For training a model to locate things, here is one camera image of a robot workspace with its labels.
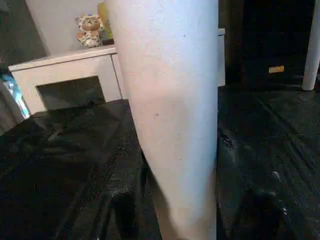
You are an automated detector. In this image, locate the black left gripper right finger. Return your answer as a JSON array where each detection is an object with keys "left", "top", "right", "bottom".
[{"left": 216, "top": 134, "right": 302, "bottom": 240}]

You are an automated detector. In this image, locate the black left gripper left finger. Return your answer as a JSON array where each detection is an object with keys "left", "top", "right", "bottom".
[{"left": 99, "top": 149, "right": 164, "bottom": 240}]

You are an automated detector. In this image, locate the white plastic table leg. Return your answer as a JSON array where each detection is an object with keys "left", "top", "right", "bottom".
[
  {"left": 104, "top": 0, "right": 220, "bottom": 240},
  {"left": 300, "top": 0, "right": 320, "bottom": 91}
]

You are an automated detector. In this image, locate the black plastic mat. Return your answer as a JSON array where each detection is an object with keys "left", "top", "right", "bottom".
[{"left": 0, "top": 84, "right": 320, "bottom": 240}]

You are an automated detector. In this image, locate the white glass-door cabinet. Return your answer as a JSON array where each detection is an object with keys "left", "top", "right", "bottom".
[{"left": 8, "top": 27, "right": 226, "bottom": 117}]

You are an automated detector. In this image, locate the black box with gold label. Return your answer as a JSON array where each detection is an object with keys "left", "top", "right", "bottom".
[{"left": 218, "top": 0, "right": 316, "bottom": 89}]

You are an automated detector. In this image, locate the blue patterned white roll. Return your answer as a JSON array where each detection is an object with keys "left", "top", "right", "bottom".
[{"left": 1, "top": 73, "right": 31, "bottom": 120}]

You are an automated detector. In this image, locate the spotted teddy bear toy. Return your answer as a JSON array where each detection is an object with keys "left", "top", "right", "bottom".
[{"left": 75, "top": 13, "right": 106, "bottom": 49}]

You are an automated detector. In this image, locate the yellow green box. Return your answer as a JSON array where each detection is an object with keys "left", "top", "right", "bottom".
[{"left": 96, "top": 1, "right": 115, "bottom": 46}]

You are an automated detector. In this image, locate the grey curtain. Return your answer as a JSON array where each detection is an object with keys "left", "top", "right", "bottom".
[{"left": 0, "top": 0, "right": 50, "bottom": 76}]

